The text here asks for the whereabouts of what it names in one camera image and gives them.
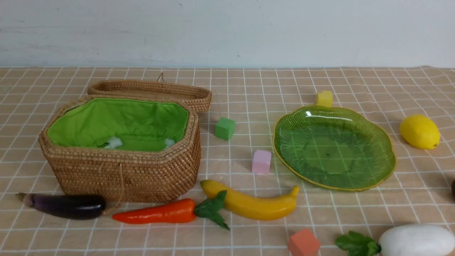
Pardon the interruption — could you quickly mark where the yellow toy banana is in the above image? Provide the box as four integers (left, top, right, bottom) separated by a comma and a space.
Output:
200, 180, 300, 220

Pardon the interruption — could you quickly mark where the orange toy carrot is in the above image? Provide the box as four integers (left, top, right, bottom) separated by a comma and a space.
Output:
112, 191, 229, 230

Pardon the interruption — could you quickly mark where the purple toy eggplant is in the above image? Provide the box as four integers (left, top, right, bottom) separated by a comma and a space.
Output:
16, 192, 107, 220

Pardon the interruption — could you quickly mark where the yellow toy lemon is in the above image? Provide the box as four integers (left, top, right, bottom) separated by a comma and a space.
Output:
400, 114, 440, 150

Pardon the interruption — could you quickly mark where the white toy radish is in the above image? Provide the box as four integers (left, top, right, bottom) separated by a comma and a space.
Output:
335, 223, 455, 256

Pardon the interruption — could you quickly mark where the dark purple toy fruit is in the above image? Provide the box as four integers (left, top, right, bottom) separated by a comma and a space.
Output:
451, 179, 455, 196

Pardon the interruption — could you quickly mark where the green foam cube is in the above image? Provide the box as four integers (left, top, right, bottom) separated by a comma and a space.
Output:
214, 118, 235, 140

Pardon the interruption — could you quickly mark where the beige checked tablecloth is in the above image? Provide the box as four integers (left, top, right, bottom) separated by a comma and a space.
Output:
0, 66, 454, 256

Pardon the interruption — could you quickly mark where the woven rattan basket lid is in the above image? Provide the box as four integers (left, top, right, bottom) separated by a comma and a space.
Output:
87, 73, 212, 112

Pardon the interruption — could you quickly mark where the pink foam cube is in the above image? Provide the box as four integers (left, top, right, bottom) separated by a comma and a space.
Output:
251, 150, 272, 175

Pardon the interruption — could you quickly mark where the woven rattan basket green lining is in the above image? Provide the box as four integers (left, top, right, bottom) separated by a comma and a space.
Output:
38, 95, 202, 203

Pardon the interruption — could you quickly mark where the yellow foam cube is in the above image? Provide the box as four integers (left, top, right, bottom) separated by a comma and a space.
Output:
315, 91, 333, 108

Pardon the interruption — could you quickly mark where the green glass leaf plate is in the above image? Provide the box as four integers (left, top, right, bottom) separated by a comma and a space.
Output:
273, 105, 397, 192

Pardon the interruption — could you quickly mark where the orange foam cube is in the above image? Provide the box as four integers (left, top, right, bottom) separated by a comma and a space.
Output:
287, 228, 321, 256

